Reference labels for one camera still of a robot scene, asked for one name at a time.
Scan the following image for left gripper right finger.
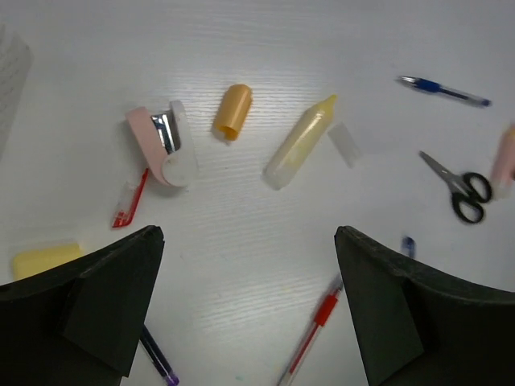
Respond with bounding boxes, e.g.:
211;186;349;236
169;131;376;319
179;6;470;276
335;226;514;385

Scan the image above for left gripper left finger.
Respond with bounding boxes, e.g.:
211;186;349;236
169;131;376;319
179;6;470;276
1;225;164;385

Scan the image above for black handled scissors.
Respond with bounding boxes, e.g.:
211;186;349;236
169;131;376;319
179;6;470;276
418;151;493;225

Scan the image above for pink glue bottle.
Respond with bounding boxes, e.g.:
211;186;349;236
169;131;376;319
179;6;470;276
489;122;514;199

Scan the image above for pink white stapler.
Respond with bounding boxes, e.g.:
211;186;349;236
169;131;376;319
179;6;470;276
126;101;199;187

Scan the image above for blue gel pen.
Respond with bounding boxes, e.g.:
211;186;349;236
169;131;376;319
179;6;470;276
397;76;492;108

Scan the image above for blue pen cap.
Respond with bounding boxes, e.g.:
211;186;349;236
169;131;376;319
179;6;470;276
401;236;416;259

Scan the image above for purple gel pen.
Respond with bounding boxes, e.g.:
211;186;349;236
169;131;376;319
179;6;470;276
140;326;179;386

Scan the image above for yellow eraser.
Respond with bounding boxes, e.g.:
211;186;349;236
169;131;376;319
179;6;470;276
12;243;84;281

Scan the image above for red gel pen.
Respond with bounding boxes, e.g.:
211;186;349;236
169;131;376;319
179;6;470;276
277;275;344;386

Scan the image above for clear highlighter cap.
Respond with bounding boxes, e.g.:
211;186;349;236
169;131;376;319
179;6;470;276
328;122;361;168

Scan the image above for yellow highlighter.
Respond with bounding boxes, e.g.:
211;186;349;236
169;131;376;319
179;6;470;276
263;94;338;190

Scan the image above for orange marker cap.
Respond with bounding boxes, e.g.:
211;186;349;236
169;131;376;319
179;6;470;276
213;84;253;142

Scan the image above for white perforated storage basket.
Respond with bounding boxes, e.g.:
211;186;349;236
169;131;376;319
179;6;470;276
0;23;32;154

